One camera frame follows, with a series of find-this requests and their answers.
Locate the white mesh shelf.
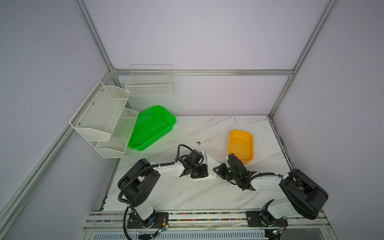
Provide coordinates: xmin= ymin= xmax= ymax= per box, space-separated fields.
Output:
xmin=69 ymin=82 xmax=130 ymax=142
xmin=95 ymin=108 xmax=139 ymax=159

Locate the white paper napkin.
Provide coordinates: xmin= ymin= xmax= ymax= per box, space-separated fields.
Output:
xmin=193 ymin=151 xmax=223 ymax=181

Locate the white wire wall basket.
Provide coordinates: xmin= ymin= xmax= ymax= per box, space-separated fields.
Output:
xmin=125 ymin=65 xmax=174 ymax=97

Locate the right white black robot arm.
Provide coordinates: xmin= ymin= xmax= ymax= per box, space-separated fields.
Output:
xmin=213 ymin=154 xmax=329 ymax=238

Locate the upper white mesh shelf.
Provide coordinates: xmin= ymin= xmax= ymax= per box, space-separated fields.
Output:
xmin=69 ymin=82 xmax=130 ymax=142

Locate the lower white mesh shelf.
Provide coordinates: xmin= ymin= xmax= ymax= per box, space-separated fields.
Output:
xmin=95 ymin=108 xmax=139 ymax=159

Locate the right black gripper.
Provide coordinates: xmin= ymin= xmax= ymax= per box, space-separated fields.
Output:
xmin=211 ymin=163 xmax=239 ymax=182

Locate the yellow plastic tray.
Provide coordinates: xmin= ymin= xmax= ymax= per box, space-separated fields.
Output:
xmin=228 ymin=130 xmax=254 ymax=165

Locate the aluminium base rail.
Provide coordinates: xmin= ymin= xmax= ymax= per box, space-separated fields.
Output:
xmin=80 ymin=209 xmax=337 ymax=240

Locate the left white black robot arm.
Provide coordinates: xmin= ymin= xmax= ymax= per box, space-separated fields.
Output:
xmin=118 ymin=144 xmax=212 ymax=240

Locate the green plastic basket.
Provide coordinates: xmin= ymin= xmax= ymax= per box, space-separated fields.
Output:
xmin=128 ymin=106 xmax=177 ymax=151

